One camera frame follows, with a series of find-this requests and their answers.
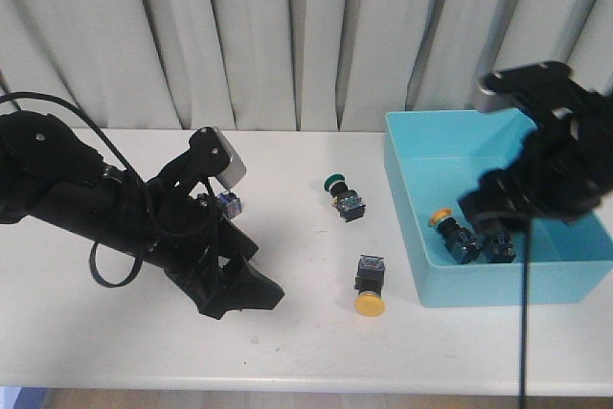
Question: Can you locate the yellow push button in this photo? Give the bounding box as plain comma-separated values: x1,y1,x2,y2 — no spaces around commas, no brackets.
428,208,481,264
353,255,385,317

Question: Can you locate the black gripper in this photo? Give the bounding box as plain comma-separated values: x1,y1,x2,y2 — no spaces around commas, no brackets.
143,174,284,319
458,87,603,235

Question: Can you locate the upper green push button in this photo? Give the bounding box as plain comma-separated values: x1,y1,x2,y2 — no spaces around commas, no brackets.
324,173,366,222

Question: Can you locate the grey pleated curtain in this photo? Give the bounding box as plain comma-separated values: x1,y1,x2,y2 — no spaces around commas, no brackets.
1,0,612,131

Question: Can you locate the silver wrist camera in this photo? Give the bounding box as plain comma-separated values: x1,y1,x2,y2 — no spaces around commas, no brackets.
188,126,246,190
474,61,572,113

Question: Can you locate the red push button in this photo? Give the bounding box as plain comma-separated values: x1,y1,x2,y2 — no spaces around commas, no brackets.
482,231,516,263
216,191,242,219

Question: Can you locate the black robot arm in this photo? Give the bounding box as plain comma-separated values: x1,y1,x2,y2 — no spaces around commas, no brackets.
1,111,284,319
458,90,612,234

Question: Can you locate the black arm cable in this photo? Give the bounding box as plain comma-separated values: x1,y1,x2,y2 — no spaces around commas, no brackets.
0,90,159,288
516,216,535,409

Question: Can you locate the blue plastic box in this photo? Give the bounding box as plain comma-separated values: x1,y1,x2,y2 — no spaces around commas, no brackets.
384,110,612,307

